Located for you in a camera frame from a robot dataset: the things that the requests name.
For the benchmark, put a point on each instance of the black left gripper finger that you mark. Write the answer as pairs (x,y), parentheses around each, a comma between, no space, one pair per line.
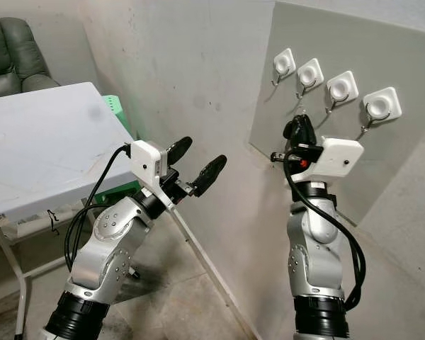
(212,172)
(180,149)

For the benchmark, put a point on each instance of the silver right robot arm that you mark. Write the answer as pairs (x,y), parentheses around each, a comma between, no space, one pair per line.
(315,248)

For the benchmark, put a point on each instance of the green plastic stool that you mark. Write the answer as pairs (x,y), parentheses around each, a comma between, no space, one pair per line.
(119,110)

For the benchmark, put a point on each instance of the white folding table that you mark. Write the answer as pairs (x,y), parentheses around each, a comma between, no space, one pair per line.
(42,145)

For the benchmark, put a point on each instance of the dark green leather sofa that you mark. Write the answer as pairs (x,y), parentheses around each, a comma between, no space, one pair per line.
(18,49)

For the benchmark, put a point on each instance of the white square wall hook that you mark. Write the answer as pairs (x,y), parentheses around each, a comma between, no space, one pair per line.
(310,72)
(381,106)
(342,86)
(283,62)

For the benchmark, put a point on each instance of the grey wall board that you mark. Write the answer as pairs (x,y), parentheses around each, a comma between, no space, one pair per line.
(375,42)

